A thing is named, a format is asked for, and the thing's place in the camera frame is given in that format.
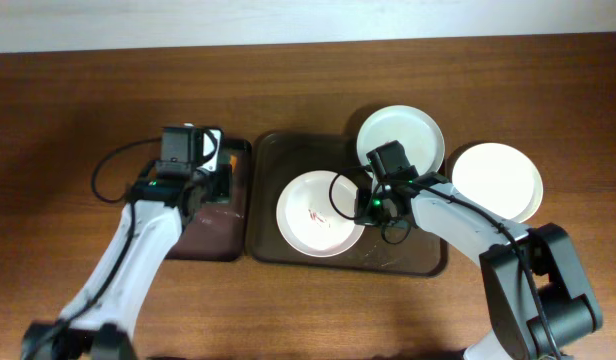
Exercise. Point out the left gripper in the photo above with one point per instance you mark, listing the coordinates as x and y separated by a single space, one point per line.
223 193

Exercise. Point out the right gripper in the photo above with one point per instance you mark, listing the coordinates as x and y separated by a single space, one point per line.
363 214

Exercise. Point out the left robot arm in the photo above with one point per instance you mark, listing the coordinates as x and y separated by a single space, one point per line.
100 320

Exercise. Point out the small black tray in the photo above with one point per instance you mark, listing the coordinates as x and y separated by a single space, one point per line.
217 231

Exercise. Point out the pale green plate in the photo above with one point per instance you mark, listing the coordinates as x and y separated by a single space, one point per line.
415 130

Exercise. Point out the cream white plate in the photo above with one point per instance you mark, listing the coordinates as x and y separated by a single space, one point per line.
500 178

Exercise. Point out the large brown serving tray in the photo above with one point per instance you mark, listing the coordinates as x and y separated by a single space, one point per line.
279 158

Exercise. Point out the pink plate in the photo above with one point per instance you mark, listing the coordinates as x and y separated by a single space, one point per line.
313 214

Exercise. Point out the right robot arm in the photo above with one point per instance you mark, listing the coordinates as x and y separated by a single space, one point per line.
538 295

